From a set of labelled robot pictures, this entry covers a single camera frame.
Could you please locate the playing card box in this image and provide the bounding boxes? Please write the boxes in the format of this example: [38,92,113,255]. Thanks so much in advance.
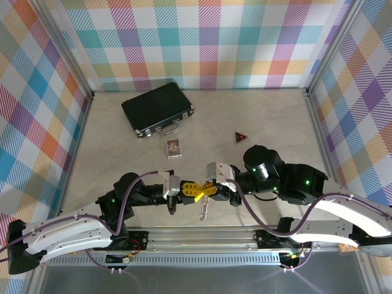
[166,139,183,159]

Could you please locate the black power connector block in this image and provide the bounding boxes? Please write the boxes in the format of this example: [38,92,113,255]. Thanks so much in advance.
[105,253,135,266]
[280,251,303,264]

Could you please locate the grey metal shelf plate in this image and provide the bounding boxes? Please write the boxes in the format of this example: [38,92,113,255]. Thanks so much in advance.
[29,254,379,294]

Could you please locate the black briefcase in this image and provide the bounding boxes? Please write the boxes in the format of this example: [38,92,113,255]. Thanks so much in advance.
[121,81,195,139]

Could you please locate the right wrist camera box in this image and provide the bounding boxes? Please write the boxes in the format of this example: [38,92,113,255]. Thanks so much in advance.
[205,162,237,188]

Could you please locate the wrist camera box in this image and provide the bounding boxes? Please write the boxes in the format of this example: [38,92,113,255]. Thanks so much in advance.
[157,169,181,200]
[205,162,237,188]

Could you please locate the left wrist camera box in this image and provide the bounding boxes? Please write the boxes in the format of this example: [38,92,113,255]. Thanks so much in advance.
[157,169,181,200]

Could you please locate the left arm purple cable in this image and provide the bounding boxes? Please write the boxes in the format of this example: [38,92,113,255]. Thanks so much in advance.
[0,170,168,273]

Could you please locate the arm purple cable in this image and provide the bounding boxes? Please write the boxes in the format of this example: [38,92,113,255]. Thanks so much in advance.
[0,170,168,273]
[225,179,392,273]

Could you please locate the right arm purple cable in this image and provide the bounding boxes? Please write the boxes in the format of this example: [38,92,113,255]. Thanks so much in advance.
[225,179,392,273]

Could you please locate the aluminium front rail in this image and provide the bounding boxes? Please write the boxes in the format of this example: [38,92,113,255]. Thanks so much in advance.
[33,226,373,255]

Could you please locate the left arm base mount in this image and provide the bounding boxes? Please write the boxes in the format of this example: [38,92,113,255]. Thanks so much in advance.
[127,231,149,251]

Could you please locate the perforated metal cable duct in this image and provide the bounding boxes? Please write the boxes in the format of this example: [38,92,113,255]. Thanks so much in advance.
[48,255,284,266]

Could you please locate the aluminium side rail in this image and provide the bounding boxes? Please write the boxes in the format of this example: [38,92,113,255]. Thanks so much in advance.
[301,88,352,226]
[53,93,94,230]

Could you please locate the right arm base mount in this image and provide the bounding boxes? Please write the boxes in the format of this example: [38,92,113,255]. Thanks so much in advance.
[256,229,313,249]

